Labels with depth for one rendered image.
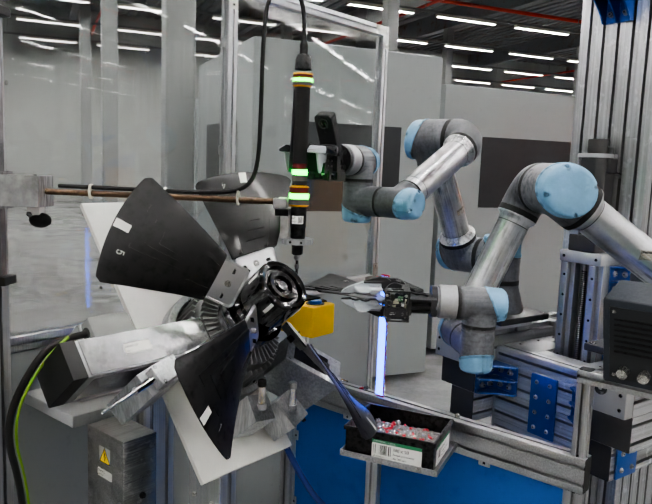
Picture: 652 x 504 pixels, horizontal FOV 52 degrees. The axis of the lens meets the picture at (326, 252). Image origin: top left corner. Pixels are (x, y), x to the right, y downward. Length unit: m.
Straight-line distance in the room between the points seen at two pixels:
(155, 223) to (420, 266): 3.43
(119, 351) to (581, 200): 0.98
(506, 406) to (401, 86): 2.79
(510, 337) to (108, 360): 1.29
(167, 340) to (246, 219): 0.34
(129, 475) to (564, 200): 1.14
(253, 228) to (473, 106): 4.02
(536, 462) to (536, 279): 4.31
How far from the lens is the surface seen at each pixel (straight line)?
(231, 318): 1.42
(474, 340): 1.52
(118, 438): 1.65
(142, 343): 1.35
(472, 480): 1.78
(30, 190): 1.63
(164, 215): 1.35
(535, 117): 5.77
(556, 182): 1.51
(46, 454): 2.08
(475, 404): 2.12
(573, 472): 1.64
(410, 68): 4.55
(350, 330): 2.89
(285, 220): 1.47
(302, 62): 1.47
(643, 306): 1.45
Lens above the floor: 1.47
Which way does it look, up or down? 7 degrees down
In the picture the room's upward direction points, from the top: 2 degrees clockwise
